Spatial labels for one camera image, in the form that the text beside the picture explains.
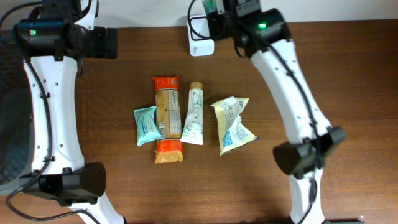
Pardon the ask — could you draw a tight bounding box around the yellow white snack bag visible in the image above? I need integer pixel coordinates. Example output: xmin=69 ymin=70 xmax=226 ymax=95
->
xmin=211 ymin=96 xmax=258 ymax=156

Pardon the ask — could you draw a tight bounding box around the white bamboo print tube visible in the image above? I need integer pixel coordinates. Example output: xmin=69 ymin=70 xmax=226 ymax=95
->
xmin=180 ymin=82 xmax=204 ymax=145

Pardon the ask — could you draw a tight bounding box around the teal tissue packet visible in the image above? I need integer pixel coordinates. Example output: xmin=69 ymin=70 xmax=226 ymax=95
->
xmin=134 ymin=106 xmax=162 ymax=146

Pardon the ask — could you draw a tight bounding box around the orange cracker package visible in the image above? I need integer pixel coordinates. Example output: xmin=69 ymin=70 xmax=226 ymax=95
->
xmin=152 ymin=76 xmax=183 ymax=164

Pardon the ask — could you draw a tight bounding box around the small teal green box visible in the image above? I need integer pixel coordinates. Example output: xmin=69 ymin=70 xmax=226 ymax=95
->
xmin=202 ymin=0 xmax=218 ymax=14

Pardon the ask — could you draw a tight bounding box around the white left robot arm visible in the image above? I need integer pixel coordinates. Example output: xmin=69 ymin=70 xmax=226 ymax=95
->
xmin=13 ymin=1 xmax=126 ymax=223

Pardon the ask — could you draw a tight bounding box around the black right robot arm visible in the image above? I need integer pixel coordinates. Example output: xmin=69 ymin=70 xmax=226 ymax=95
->
xmin=206 ymin=9 xmax=346 ymax=223

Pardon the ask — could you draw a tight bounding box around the white barcode scanner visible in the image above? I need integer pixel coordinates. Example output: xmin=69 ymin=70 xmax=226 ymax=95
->
xmin=187 ymin=15 xmax=215 ymax=57

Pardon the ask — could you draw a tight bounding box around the grey plastic basket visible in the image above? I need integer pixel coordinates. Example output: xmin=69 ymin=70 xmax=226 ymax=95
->
xmin=1 ymin=42 xmax=34 ymax=195

